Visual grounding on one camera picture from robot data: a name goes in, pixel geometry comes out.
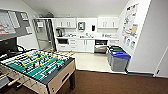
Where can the foosball gaming table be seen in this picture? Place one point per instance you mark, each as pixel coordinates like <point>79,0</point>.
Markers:
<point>36,71</point>

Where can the white sink base cabinet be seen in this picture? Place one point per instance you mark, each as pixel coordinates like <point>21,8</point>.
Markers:
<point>85,45</point>

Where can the white drawer unit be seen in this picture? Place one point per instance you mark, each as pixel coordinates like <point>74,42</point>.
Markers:
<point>72,45</point>
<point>114,42</point>

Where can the black soap dispenser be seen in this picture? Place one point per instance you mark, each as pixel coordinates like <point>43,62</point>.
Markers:
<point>93,28</point>

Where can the steel paper towel dispenser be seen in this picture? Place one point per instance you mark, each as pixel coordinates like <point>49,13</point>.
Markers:
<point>81,26</point>

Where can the grey bin blue lid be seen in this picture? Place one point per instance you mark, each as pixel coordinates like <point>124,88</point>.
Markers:
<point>120,62</point>

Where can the stainless steel refrigerator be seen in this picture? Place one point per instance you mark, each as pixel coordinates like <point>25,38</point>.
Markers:
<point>44,35</point>

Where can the grey notice board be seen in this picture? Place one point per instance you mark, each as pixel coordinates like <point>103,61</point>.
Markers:
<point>15,23</point>

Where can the white room door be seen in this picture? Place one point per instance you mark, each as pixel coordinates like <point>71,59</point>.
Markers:
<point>163,66</point>

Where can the white wall cabinet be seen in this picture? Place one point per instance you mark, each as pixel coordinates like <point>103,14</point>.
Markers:
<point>108,22</point>
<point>64,23</point>

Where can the large colourful wall poster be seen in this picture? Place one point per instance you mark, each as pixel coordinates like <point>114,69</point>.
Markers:
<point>130,25</point>

